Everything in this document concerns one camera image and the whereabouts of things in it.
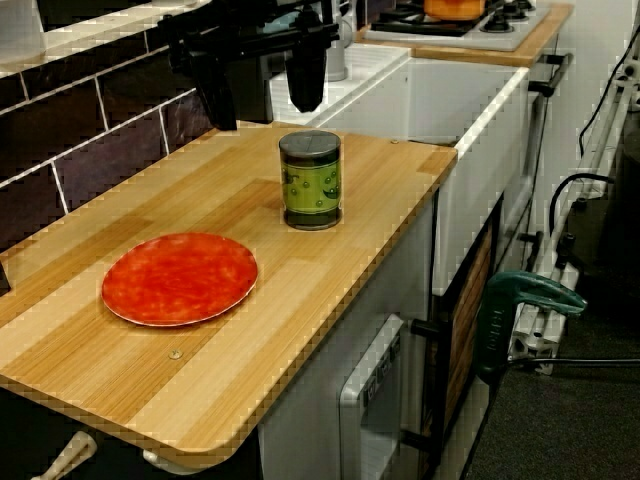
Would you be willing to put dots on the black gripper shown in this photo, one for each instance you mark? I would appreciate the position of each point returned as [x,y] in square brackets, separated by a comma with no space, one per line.
[240,40]

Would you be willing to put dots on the green label tin can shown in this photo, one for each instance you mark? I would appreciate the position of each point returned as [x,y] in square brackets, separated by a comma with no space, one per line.
[311,185]

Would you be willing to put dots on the teal plastic bin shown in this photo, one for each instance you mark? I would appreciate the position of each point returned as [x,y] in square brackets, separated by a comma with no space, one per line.
[280,22]

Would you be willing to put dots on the white curved faucet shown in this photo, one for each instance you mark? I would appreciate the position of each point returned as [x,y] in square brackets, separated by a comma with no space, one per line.
[337,55]

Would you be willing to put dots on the light wooden shelf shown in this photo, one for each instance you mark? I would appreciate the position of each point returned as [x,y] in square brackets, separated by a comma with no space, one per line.
[100,35]

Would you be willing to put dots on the dark tile backsplash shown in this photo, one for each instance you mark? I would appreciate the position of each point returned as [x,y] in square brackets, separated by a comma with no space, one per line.
[100,150]

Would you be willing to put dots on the toy stove top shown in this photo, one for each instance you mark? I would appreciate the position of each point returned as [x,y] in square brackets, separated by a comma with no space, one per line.
[450,32]

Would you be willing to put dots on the orange pot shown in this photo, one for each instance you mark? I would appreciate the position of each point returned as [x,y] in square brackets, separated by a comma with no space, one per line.
[452,9]

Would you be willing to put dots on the orange red round plate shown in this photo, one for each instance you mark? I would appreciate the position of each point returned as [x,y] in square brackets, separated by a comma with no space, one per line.
[180,280]

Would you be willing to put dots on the white sink unit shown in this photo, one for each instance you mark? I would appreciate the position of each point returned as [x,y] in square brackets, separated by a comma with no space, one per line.
[475,200]

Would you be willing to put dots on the wooden slat cabinet door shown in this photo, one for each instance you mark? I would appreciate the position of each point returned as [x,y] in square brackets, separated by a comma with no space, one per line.
[472,310]

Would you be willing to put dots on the grey toy dispenser panel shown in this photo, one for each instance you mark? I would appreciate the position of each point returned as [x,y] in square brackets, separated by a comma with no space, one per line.
[350,400]

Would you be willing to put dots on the green clamp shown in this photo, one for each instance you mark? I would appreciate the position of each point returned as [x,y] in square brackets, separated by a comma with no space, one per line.
[505,310]

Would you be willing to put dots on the aluminium frame rail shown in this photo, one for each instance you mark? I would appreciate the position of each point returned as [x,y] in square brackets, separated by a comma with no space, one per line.
[540,340]

